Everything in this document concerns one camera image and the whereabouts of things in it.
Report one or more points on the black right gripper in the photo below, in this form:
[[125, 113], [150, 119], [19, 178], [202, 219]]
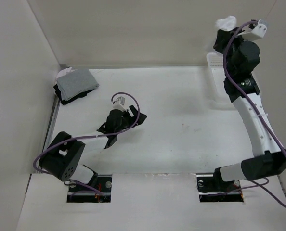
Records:
[[223, 39]]

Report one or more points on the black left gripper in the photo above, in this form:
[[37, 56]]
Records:
[[134, 112]]

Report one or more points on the white tank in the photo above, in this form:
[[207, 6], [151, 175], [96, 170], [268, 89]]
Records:
[[65, 72], [226, 24]]

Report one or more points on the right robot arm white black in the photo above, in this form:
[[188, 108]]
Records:
[[268, 160]]

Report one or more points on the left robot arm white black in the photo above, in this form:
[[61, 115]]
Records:
[[63, 161]]

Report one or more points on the folded grey tank top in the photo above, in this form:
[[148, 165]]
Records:
[[76, 82]]

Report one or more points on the folded white tank top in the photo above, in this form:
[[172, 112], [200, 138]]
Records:
[[65, 72]]

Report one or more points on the folded black tank top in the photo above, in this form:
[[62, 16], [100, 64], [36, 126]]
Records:
[[65, 102]]

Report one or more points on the white plastic mesh basket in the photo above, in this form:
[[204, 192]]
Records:
[[217, 77]]

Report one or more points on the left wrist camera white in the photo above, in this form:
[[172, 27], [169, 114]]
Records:
[[119, 104]]

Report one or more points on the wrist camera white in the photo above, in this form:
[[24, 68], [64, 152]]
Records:
[[119, 104], [255, 30]]

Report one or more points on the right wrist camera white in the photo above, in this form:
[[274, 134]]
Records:
[[255, 30]]

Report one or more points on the metal table edge rail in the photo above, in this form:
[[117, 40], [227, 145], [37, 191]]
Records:
[[51, 122]]

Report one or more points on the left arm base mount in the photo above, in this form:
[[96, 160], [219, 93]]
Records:
[[80, 194]]

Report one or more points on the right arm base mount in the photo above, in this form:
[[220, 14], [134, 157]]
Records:
[[212, 192]]

